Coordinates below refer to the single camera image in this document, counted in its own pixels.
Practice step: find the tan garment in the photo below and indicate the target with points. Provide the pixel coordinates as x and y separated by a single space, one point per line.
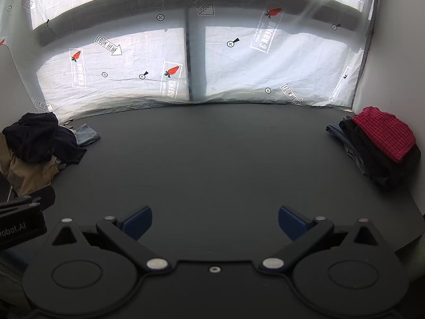
30 172

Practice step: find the grey garment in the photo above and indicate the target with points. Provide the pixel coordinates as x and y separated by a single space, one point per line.
353 156

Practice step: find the light blue garment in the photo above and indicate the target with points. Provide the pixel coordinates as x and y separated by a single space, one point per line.
88 134

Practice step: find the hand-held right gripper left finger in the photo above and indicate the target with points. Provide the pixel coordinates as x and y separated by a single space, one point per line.
137 221

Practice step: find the black jeans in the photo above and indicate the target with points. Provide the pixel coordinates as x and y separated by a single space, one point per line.
408 166

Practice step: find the white printed sheet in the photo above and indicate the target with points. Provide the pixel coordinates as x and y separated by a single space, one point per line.
116 63

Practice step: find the navy knit sweater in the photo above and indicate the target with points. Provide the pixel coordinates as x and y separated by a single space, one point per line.
40 136

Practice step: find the blue denim garment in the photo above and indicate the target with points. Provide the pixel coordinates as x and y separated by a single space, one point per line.
335 131

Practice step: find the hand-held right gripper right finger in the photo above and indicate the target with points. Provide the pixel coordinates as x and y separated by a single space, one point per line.
292 221

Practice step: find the red checked shirt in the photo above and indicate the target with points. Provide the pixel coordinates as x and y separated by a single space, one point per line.
385 129

